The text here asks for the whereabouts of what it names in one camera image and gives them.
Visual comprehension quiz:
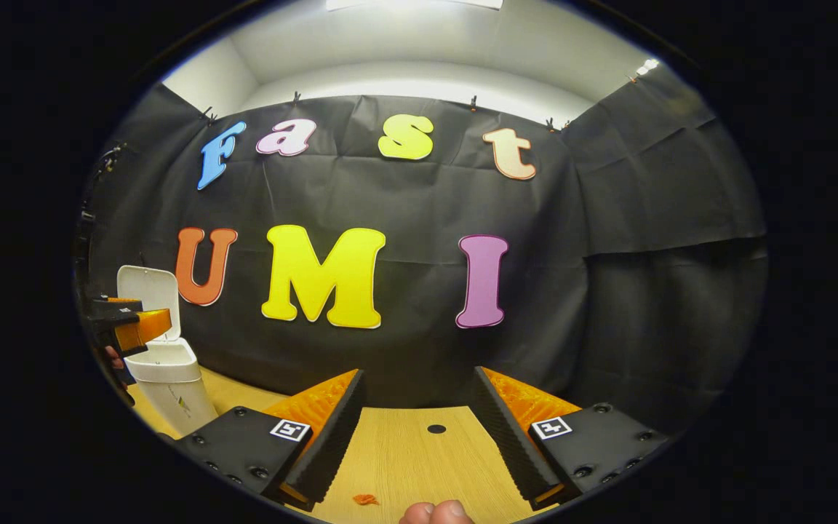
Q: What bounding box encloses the ceiling light panel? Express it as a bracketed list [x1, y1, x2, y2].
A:
[326, 0, 504, 11]

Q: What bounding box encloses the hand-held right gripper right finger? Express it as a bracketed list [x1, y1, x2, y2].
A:
[474, 366, 671, 510]

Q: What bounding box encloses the black backdrop cloth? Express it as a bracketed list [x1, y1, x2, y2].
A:
[73, 69, 769, 437]

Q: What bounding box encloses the wooden desktop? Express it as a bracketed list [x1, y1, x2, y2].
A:
[128, 364, 565, 524]

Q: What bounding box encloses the white desktop garbage bin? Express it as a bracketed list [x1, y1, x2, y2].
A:
[116, 265, 220, 437]

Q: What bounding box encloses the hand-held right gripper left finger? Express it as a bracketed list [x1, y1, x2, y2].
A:
[172, 368, 367, 512]

